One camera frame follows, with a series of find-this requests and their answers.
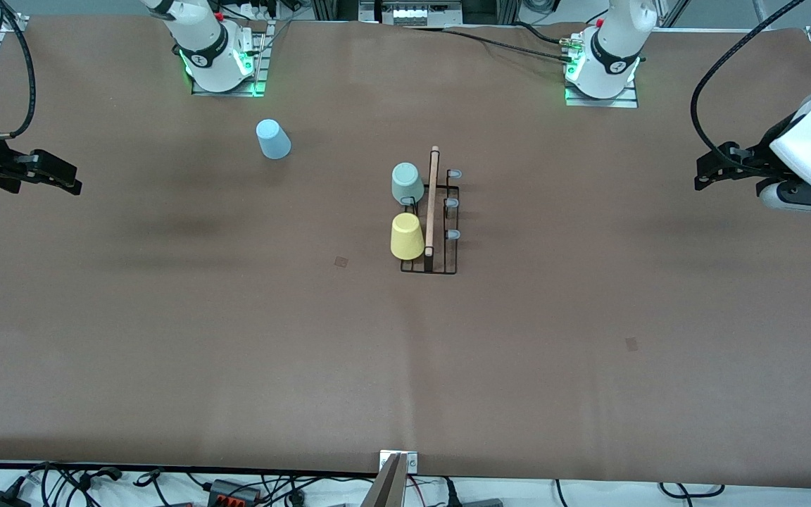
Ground black wire cup holder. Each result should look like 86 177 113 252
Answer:
400 146 463 275

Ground pale green plastic cup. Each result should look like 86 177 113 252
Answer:
391 162 425 205

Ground yellow plastic cup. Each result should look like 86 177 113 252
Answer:
390 213 425 261

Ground light blue plastic cup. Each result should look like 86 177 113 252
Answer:
256 119 292 161

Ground brown table cover mat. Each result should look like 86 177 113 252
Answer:
0 14 811 490

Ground power strip with white sockets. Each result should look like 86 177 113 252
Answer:
376 0 464 27

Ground orange black connector block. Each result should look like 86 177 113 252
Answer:
208 479 262 505

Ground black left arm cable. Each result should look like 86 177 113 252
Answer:
691 0 807 170

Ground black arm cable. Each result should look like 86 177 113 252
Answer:
691 0 807 170
0 0 37 140

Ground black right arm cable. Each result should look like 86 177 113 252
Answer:
0 0 37 140

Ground aluminium left arm base plate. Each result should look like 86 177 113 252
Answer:
565 81 639 108

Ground black cable with brass connector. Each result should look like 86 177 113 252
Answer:
515 21 584 50

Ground aluminium right arm base plate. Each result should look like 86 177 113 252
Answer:
191 21 269 97

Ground long black cable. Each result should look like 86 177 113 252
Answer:
404 27 575 65

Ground black cable loop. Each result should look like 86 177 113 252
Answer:
659 482 724 499

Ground white metal bracket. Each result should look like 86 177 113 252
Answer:
379 451 419 474

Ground grey camera stand bar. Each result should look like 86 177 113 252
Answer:
360 453 408 507

